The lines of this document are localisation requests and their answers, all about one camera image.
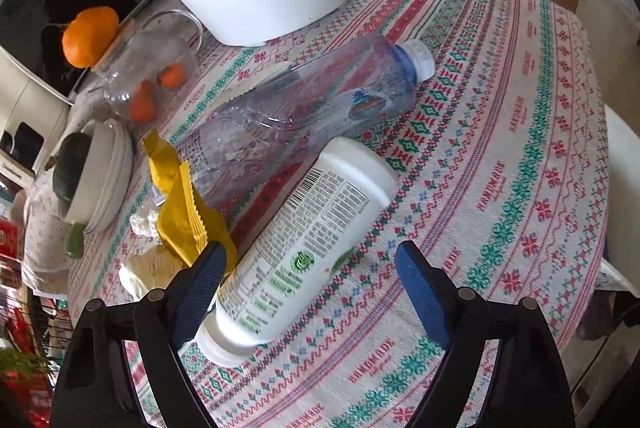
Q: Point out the white yogurt bottle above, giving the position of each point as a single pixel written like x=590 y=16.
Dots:
x=325 y=217

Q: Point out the patterned tablecloth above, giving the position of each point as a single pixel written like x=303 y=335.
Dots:
x=503 y=170

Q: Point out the glass jar with lid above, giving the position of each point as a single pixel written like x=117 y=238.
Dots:
x=148 y=63

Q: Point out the yellow snack wrapper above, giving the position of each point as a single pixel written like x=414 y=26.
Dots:
x=186 y=223

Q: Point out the black wire rack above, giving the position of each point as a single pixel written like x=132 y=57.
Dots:
x=35 y=333

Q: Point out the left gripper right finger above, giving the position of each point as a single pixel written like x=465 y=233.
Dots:
x=528 y=386

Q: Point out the dark green squash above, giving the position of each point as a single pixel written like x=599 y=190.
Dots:
x=69 y=163

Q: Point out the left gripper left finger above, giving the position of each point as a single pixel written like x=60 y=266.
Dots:
x=95 y=386

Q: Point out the white trash bin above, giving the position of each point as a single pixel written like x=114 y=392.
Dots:
x=619 y=269

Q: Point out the white tissue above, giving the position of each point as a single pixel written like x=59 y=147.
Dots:
x=153 y=265

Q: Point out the floral pillow on table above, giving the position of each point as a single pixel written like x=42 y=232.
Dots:
x=45 y=266

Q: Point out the white air fryer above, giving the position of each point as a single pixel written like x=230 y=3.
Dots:
x=33 y=117

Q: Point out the large orange tangerine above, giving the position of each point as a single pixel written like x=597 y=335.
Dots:
x=89 y=35

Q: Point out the clear plastic bottle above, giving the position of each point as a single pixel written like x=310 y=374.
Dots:
x=291 y=116

